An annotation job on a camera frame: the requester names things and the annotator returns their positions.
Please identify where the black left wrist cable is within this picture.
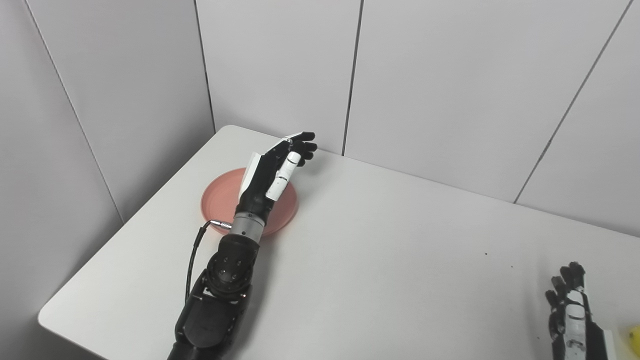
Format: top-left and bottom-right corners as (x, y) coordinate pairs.
(185, 219), (233, 303)

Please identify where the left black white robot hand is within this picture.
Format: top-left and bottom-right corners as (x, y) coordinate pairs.
(234, 131), (318, 218)

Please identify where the pink round plate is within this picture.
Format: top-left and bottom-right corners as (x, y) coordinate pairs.
(200, 167), (299, 237)

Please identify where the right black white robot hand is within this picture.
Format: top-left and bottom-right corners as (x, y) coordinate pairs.
(544, 261), (619, 360)

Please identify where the yellow lemon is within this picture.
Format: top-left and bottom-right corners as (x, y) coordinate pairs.
(619, 325), (640, 360)

